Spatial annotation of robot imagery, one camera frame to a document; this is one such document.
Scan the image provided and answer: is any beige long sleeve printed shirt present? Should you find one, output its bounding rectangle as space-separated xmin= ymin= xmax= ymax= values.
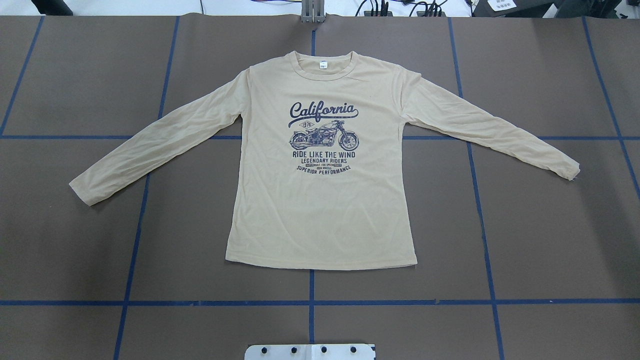
xmin=70 ymin=51 xmax=580 ymax=271

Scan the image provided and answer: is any black device with label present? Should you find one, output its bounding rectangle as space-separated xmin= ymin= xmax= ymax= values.
xmin=471 ymin=0 xmax=621 ymax=19

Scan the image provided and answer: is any black object at corner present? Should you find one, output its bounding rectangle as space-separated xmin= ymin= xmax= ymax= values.
xmin=31 ymin=0 xmax=74 ymax=16

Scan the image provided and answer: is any grey metal clamp bracket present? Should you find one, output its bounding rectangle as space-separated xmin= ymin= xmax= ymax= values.
xmin=301 ymin=0 xmax=326 ymax=24

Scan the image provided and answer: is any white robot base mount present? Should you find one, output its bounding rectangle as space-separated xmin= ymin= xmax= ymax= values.
xmin=244 ymin=343 xmax=377 ymax=360

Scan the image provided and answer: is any black cable bundle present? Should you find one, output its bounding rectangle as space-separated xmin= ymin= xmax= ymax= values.
xmin=355 ymin=0 xmax=449 ymax=18

